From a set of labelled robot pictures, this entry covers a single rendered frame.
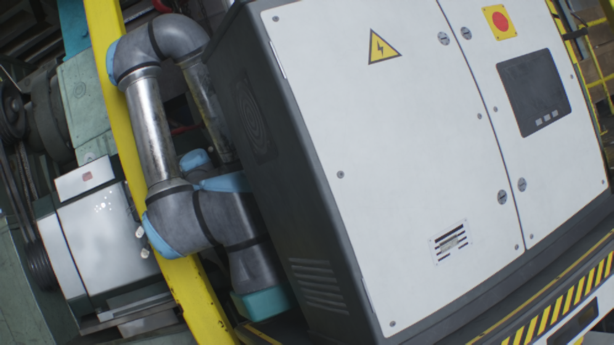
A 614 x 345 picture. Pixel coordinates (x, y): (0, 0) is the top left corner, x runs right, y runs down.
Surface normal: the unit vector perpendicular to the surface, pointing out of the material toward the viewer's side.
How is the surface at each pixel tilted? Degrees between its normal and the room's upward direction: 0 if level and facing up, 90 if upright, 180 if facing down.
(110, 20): 90
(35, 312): 90
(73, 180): 90
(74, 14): 90
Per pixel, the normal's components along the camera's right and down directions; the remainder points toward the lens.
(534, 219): 0.26, -0.09
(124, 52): -0.24, -0.05
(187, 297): -0.02, 0.01
